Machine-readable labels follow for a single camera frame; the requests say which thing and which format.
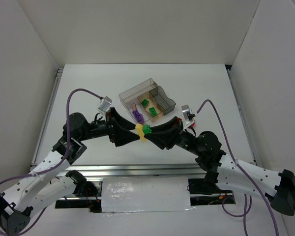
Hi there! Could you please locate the aluminium rail frame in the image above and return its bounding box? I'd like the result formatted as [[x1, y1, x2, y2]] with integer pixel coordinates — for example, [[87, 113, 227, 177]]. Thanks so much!
[[32, 64, 255, 177]]

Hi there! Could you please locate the clear smoky container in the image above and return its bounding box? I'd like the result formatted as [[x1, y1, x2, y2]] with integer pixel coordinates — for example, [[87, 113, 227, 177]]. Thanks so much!
[[119, 78, 158, 108]]

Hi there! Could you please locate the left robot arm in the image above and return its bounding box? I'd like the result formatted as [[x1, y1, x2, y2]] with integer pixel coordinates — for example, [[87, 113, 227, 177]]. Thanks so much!
[[0, 107, 140, 236]]

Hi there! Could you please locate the clear small container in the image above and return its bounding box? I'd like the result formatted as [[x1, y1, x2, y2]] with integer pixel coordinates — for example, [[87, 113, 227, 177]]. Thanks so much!
[[126, 102, 152, 124]]

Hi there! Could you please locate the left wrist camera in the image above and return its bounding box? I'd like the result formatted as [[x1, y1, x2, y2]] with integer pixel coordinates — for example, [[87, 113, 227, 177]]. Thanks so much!
[[97, 96, 112, 115]]

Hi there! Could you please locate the yellow curved lego brick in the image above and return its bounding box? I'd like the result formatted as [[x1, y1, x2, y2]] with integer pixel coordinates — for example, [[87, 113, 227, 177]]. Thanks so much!
[[135, 123, 146, 143]]

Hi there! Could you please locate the small green lego brick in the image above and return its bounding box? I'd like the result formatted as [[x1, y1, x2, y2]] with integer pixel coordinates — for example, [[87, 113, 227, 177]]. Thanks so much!
[[142, 124, 152, 134]]

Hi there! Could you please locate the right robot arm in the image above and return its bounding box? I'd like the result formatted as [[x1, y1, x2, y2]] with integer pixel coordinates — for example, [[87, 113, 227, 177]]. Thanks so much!
[[143, 117, 295, 216]]

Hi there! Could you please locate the green lego plate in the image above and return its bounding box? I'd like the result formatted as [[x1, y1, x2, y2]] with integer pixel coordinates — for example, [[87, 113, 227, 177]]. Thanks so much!
[[149, 107, 158, 117]]

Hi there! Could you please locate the purple lego brick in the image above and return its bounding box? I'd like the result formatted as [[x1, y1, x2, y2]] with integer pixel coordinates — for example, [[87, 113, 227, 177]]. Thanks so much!
[[132, 110, 145, 124]]

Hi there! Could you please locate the dark grey container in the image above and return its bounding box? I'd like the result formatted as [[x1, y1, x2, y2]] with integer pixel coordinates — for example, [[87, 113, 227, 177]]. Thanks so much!
[[149, 86, 176, 116]]

